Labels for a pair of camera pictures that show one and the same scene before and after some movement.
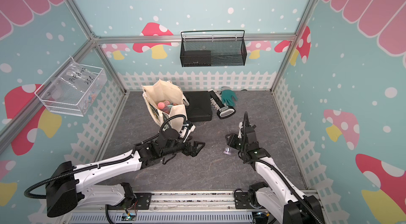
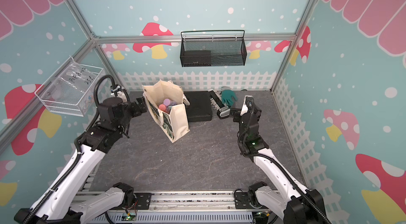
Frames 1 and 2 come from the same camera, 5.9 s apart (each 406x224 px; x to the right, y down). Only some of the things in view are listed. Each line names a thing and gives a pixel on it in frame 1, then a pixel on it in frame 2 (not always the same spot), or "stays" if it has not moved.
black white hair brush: (217, 102) stays
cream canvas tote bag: (164, 100) stays
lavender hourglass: (227, 151) -> (169, 102)
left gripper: (194, 152) -> (134, 106)
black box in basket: (196, 58) stays
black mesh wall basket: (213, 48) stays
